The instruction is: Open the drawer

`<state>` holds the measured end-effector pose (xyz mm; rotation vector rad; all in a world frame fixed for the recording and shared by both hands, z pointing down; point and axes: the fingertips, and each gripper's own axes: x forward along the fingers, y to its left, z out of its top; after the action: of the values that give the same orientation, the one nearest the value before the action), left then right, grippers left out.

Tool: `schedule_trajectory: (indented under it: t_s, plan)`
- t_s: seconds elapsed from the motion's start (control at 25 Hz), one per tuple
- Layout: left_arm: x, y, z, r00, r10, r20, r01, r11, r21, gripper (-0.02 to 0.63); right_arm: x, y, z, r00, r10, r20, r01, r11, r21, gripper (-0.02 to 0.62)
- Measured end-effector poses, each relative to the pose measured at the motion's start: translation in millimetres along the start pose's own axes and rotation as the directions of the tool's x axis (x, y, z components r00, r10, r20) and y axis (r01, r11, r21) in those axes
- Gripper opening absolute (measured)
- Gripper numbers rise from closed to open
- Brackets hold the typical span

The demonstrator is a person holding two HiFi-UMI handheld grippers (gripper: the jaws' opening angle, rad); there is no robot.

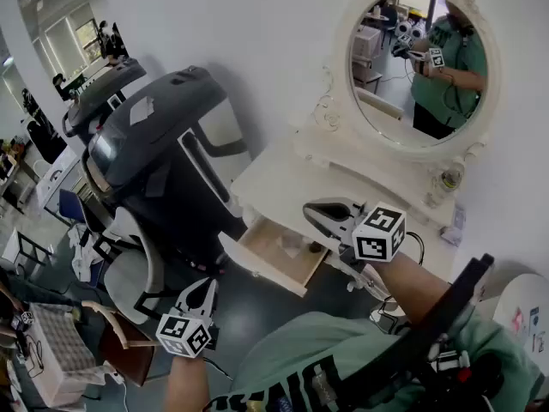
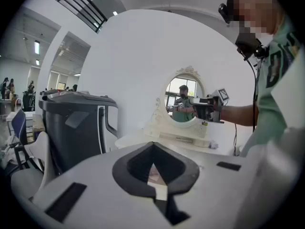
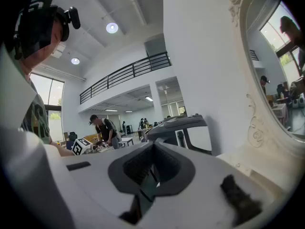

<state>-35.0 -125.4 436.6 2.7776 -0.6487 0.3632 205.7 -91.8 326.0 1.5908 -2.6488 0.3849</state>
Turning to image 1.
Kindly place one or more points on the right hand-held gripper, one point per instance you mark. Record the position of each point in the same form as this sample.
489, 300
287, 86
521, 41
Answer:
377, 234

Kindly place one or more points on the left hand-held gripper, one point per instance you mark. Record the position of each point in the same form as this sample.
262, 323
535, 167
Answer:
185, 334

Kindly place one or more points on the white wooden drawer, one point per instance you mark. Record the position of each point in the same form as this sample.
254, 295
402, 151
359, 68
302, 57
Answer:
279, 258

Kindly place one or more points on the person's left forearm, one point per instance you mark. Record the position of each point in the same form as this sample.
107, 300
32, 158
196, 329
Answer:
186, 384

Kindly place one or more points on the person's right forearm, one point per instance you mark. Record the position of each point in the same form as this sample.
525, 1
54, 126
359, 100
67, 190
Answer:
414, 286

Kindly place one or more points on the small dark object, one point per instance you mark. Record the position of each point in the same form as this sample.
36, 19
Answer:
315, 247

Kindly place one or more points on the clear plastic item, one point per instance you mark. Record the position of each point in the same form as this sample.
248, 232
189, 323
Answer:
293, 243

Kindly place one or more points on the white vanity dresser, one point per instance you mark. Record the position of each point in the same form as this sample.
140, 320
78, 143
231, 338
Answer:
283, 178

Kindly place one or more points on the grey office chair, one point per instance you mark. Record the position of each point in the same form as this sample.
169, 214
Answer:
128, 273

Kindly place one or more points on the brown wooden chair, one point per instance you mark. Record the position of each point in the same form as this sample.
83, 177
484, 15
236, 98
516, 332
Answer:
128, 354

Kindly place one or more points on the person's green shirt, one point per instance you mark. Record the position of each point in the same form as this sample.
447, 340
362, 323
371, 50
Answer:
300, 350

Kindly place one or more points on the clear glass jar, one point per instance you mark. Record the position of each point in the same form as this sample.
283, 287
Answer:
449, 180

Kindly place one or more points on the small pale packet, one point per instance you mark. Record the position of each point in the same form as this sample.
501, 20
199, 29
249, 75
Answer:
454, 228

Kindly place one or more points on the oval white framed mirror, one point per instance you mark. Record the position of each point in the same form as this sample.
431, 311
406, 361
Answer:
343, 80

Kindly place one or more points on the white patterned box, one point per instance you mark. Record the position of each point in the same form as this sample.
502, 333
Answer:
60, 350

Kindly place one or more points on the black massage chair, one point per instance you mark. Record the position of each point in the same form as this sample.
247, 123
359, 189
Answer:
171, 144

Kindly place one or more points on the blue chair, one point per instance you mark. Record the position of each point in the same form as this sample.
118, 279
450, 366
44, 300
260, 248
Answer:
70, 206

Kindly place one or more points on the white round table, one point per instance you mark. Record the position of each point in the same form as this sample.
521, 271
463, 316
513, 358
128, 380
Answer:
523, 307

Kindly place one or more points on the grey massage chair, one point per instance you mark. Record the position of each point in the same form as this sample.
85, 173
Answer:
98, 88

